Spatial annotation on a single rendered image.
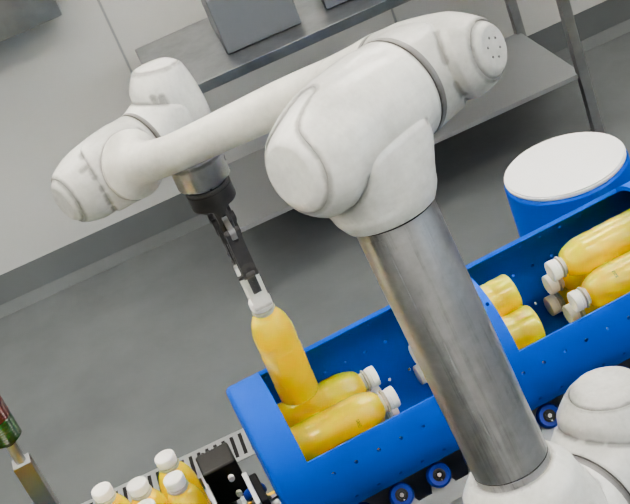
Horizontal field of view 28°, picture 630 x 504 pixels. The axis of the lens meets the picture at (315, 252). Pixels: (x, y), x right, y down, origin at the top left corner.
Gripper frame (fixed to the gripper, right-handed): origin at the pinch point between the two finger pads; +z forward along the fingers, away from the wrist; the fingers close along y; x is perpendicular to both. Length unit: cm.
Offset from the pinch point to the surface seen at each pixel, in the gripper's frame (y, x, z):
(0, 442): 32, 54, 23
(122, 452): 192, 50, 140
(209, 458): 20.4, 19.8, 40.7
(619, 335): -15, -53, 33
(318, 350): 9.8, -6.8, 23.4
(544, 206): 44, -69, 39
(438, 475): -11.7, -14.8, 44.2
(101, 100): 338, -2, 70
